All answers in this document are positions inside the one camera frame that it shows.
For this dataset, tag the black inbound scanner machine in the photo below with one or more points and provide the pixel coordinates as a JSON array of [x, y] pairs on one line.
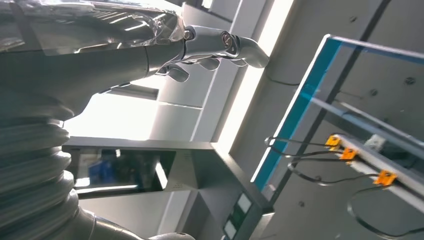
[[212, 172]]

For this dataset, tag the blue edged clear panel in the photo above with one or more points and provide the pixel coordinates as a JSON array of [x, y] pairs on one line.
[[299, 109]]

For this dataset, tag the aluminium rail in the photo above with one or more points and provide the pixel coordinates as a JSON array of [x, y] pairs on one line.
[[407, 185]]

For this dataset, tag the long ceiling light strip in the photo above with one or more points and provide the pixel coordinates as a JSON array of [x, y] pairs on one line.
[[251, 82]]

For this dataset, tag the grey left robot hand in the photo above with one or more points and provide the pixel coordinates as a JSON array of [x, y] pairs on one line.
[[82, 66]]

